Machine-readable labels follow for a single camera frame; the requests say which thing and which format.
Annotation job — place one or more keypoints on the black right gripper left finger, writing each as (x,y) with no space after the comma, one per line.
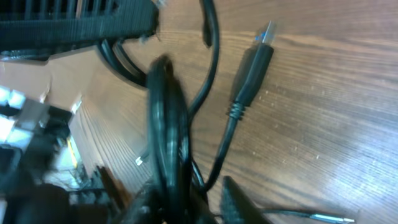
(145,208)

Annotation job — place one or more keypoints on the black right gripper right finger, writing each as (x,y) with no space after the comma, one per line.
(236,207)

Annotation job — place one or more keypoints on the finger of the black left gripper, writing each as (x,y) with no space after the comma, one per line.
(30,24)

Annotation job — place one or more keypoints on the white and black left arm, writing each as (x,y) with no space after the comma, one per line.
(42,103)

